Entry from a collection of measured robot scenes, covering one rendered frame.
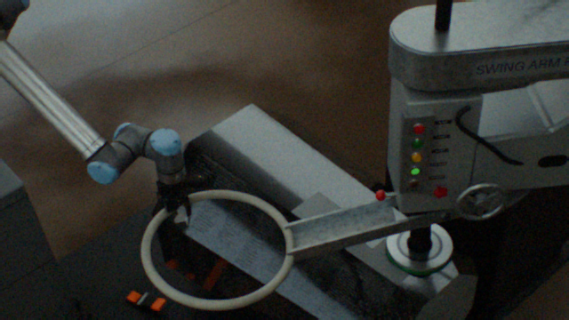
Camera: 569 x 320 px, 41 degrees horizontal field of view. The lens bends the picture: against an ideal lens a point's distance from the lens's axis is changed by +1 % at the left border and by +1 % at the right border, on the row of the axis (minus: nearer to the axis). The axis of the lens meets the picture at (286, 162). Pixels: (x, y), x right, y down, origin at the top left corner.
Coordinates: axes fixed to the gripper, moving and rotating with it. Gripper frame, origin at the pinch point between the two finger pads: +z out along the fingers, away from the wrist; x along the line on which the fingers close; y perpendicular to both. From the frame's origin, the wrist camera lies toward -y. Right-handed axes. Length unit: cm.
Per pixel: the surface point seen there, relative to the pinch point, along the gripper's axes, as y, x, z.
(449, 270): -61, 66, 8
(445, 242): -64, 60, 1
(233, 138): -37.6, -30.0, 4.6
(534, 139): -72, 77, -52
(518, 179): -71, 76, -36
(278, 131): -54, -22, 4
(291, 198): -36.8, 10.8, 4.6
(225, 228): -16.1, -2.8, 19.3
